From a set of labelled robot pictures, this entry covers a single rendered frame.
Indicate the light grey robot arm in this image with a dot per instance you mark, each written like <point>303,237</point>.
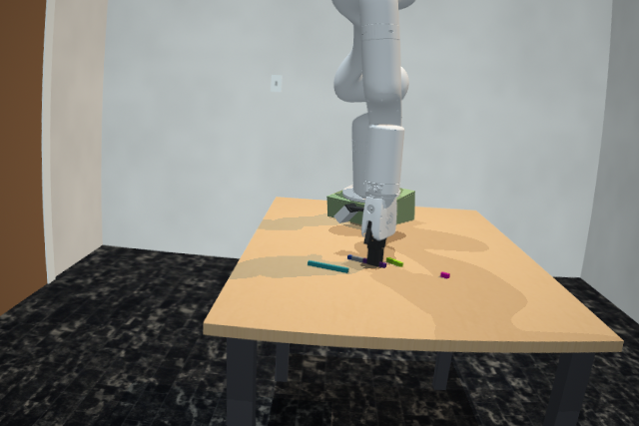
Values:
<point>377,136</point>

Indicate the turquoise rod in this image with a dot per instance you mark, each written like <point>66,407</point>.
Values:
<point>328,266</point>

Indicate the purple rod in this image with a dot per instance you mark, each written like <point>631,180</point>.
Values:
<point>381,264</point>

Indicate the lime green rod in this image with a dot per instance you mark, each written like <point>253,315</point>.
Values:
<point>394,261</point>

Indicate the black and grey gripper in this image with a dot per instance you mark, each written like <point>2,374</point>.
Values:
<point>378,222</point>

